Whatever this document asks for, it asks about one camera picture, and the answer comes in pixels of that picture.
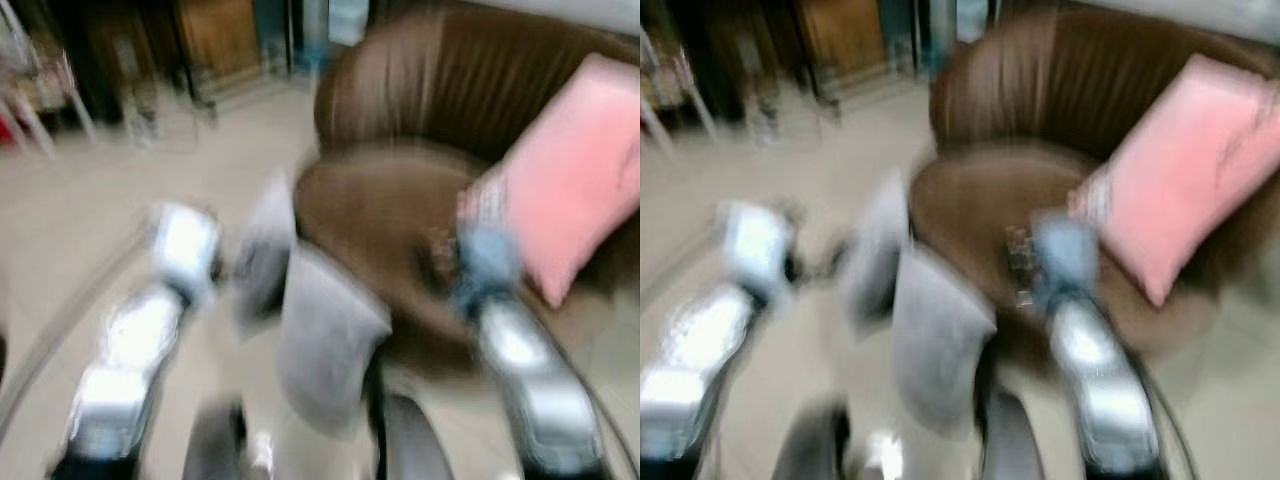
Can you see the grey square pillow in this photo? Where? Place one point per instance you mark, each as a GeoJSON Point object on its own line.
{"type": "Point", "coordinates": [940, 340]}
{"type": "Point", "coordinates": [325, 340]}

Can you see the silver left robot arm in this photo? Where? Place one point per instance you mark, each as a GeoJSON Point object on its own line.
{"type": "Point", "coordinates": [690, 370]}
{"type": "Point", "coordinates": [125, 370]}

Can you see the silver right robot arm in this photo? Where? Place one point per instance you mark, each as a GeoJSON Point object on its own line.
{"type": "Point", "coordinates": [1105, 385]}
{"type": "Point", "coordinates": [535, 380]}

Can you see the brown leather sofa armchair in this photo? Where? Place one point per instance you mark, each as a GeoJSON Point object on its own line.
{"type": "Point", "coordinates": [420, 100]}
{"type": "Point", "coordinates": [1040, 90]}

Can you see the pink square pillow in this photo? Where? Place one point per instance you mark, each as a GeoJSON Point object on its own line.
{"type": "Point", "coordinates": [1185, 170]}
{"type": "Point", "coordinates": [580, 170]}

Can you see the robot left leg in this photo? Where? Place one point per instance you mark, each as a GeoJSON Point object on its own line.
{"type": "Point", "coordinates": [812, 445]}
{"type": "Point", "coordinates": [215, 445]}

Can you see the robot leg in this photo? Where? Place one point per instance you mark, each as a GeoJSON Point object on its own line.
{"type": "Point", "coordinates": [812, 445]}
{"type": "Point", "coordinates": [215, 445]}
{"type": "Point", "coordinates": [410, 440]}

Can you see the robot right leg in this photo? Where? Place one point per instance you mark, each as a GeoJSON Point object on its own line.
{"type": "Point", "coordinates": [410, 440]}

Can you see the white metal rack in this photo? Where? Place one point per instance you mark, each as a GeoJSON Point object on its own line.
{"type": "Point", "coordinates": [35, 90]}
{"type": "Point", "coordinates": [670, 85]}

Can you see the brown wooden cabinet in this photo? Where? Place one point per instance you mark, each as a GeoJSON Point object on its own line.
{"type": "Point", "coordinates": [842, 36]}
{"type": "Point", "coordinates": [218, 38]}

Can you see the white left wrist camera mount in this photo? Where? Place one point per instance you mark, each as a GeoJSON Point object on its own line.
{"type": "Point", "coordinates": [756, 245]}
{"type": "Point", "coordinates": [186, 245]}

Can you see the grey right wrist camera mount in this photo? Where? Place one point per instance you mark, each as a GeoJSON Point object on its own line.
{"type": "Point", "coordinates": [488, 258]}
{"type": "Point", "coordinates": [1065, 258]}

